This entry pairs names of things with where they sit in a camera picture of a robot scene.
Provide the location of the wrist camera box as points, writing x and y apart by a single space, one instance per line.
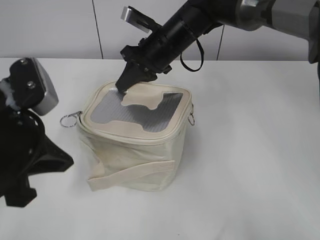
32 86
139 20

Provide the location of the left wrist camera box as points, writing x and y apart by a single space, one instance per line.
32 86

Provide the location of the cream canvas zipper bag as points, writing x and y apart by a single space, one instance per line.
135 139

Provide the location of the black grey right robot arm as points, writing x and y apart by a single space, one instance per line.
299 18

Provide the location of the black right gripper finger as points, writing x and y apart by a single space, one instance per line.
132 74

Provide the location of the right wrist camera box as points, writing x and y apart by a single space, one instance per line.
139 20

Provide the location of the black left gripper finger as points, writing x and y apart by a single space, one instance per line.
44 156

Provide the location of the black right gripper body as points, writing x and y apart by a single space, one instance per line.
163 46

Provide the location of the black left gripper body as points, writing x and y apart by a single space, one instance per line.
20 135

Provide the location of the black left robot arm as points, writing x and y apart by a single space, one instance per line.
6 102

